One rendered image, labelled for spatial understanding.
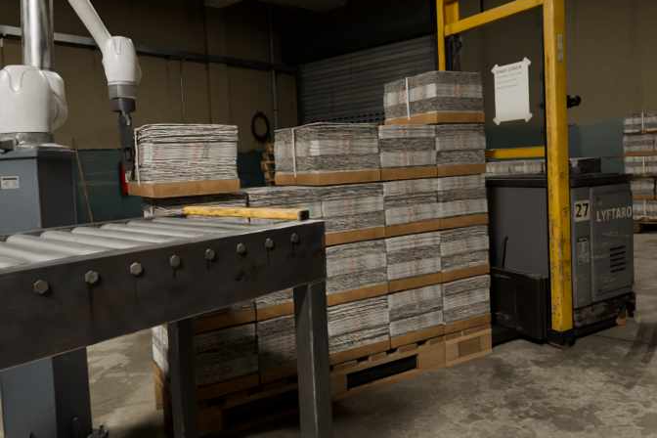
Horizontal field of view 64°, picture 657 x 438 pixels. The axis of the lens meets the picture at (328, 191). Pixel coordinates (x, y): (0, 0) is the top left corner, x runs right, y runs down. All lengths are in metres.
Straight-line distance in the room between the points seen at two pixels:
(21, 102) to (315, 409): 1.28
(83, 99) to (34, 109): 7.01
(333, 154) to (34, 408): 1.29
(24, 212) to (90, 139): 7.03
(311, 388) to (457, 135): 1.54
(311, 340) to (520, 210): 2.00
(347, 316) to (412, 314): 0.32
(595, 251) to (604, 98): 5.49
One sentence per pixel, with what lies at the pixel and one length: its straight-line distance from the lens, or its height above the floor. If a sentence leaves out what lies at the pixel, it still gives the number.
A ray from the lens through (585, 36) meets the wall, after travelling 8.46.
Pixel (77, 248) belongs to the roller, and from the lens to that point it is 0.97.
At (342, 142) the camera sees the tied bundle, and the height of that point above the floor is 0.99.
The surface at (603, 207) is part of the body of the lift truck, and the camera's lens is 2.96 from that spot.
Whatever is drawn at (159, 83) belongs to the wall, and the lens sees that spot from 9.53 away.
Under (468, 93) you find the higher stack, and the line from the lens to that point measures 2.49.
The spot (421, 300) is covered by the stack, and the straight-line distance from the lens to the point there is 2.33.
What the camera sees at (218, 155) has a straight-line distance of 1.79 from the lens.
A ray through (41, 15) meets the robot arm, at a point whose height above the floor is 1.48.
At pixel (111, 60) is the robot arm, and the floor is 1.29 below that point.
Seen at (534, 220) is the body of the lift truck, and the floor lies 0.58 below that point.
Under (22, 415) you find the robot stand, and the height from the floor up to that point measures 0.18.
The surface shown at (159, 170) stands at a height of 0.92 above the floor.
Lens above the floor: 0.91
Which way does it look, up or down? 3 degrees down
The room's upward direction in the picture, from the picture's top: 3 degrees counter-clockwise
